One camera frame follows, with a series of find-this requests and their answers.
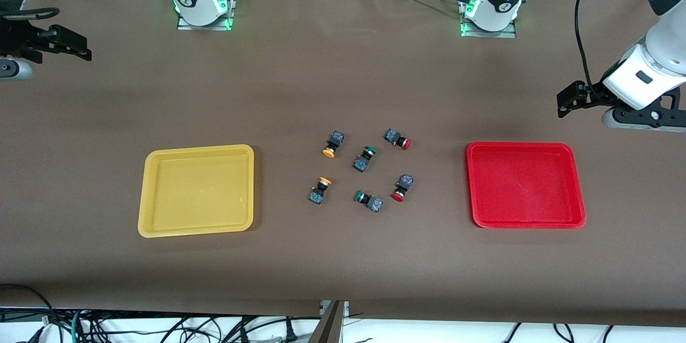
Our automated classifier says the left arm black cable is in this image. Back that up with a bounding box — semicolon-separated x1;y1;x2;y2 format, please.
575;0;609;94

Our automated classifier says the red plastic tray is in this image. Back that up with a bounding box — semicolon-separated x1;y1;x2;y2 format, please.
465;141;587;229

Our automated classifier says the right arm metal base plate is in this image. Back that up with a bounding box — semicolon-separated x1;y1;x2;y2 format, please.
177;0;235;31

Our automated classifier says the green push button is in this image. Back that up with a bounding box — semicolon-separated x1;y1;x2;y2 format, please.
353;145;377;173
354;190;384;213

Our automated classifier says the white table edge bracket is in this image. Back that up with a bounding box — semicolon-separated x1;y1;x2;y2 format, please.
319;300;350;318

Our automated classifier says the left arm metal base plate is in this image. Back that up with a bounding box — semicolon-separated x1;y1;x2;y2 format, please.
460;0;518;39

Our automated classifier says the black floor cable loop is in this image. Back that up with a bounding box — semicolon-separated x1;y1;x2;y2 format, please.
0;283;54;343

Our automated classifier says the yellow plastic tray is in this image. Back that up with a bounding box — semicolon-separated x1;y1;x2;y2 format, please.
137;144;255;238

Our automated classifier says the brown table support post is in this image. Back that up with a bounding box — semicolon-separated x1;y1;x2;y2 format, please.
308;300;346;343

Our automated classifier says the red mushroom push button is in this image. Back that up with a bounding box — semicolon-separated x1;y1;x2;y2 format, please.
390;174;414;203
384;128;412;151

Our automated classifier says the yellow mushroom push button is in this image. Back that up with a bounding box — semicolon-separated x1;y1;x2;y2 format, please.
309;177;332;205
322;130;345;159

